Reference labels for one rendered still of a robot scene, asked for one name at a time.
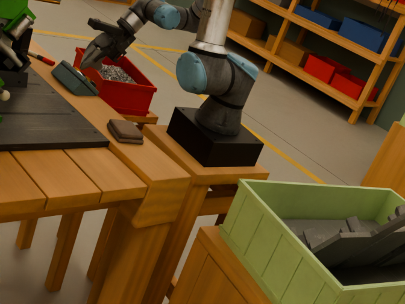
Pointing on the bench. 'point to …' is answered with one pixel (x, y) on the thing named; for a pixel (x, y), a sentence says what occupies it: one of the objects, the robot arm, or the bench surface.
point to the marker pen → (41, 58)
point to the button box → (73, 79)
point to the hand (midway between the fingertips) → (81, 64)
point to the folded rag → (125, 131)
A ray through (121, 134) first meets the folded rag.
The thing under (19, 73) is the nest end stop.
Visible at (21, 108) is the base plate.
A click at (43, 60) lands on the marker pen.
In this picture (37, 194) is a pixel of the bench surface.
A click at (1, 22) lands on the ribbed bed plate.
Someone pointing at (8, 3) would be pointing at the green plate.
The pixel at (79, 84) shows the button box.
